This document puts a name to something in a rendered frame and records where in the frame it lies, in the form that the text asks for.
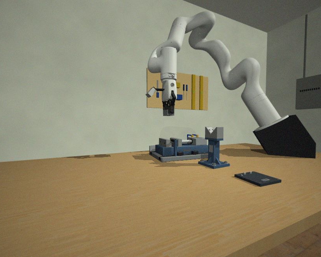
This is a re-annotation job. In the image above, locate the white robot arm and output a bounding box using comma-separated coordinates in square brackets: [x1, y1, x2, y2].
[148, 11, 289, 132]

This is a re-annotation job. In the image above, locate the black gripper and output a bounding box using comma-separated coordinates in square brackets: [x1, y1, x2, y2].
[161, 79, 177, 114]

